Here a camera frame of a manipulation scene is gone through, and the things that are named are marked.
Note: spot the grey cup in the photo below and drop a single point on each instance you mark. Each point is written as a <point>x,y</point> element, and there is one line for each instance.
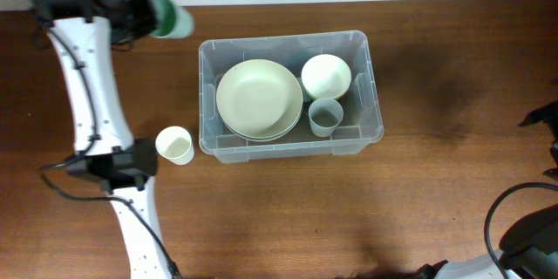
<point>325,116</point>

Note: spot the beige plate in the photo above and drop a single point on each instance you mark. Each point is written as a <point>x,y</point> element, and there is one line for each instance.
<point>270,138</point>
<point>259,98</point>

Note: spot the cream white cup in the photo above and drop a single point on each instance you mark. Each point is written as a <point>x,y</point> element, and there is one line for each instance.
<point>175,144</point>

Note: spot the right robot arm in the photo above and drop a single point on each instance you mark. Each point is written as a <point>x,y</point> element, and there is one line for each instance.
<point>527,250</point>

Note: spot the mint green cup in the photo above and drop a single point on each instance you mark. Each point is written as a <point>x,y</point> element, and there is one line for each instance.
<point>173,21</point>

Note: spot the white small bowl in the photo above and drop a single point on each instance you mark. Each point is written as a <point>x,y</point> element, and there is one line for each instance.
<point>326,76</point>

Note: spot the clear plastic storage bin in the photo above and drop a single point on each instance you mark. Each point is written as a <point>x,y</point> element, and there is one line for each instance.
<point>362,123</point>

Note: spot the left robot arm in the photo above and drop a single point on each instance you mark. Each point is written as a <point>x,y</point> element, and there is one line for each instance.
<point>108,164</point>

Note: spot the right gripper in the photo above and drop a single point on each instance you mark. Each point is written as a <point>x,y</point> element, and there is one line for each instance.
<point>547,112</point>

